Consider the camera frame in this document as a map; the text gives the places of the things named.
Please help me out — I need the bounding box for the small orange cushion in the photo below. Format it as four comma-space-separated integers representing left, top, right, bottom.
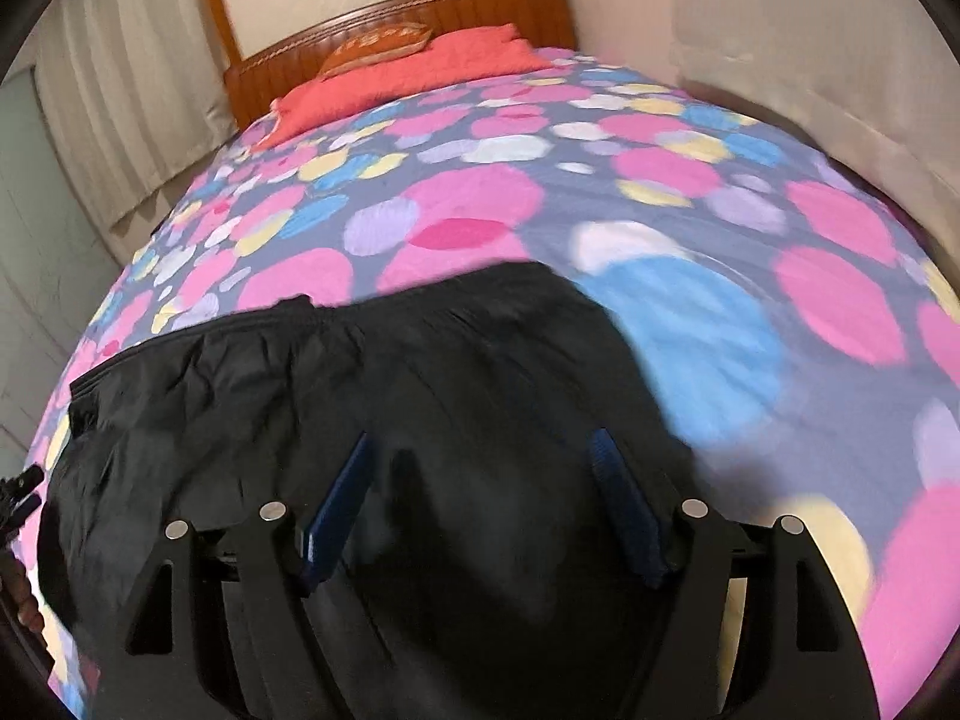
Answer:
319, 21, 436, 80

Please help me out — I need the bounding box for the white curtain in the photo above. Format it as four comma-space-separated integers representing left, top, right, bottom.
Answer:
34, 0, 233, 233

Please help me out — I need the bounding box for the wooden window frame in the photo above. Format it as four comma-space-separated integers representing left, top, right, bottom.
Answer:
195, 0, 245, 65

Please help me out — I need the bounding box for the person's left hand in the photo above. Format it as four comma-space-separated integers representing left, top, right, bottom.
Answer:
0, 562, 46, 635

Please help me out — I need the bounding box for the red folded blanket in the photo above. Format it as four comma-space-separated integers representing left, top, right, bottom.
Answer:
259, 24, 556, 147

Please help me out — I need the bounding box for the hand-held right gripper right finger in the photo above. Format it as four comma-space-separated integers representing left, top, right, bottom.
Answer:
589, 427, 882, 720

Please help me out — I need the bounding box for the frosted glass sliding door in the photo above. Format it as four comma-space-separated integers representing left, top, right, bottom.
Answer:
0, 64, 121, 421

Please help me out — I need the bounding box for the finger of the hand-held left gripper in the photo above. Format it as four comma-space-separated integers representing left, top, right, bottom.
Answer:
0, 465, 44, 541

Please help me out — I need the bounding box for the wooden headboard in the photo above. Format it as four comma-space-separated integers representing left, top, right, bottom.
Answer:
223, 0, 578, 128

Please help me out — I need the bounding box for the circle-printed bed sheet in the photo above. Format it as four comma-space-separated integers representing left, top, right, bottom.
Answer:
15, 45, 960, 720

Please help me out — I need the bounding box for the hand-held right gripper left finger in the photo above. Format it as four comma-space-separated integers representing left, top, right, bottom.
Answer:
112, 431, 376, 720

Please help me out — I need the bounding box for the black quilted jacket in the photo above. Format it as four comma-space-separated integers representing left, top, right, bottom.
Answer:
37, 261, 695, 720

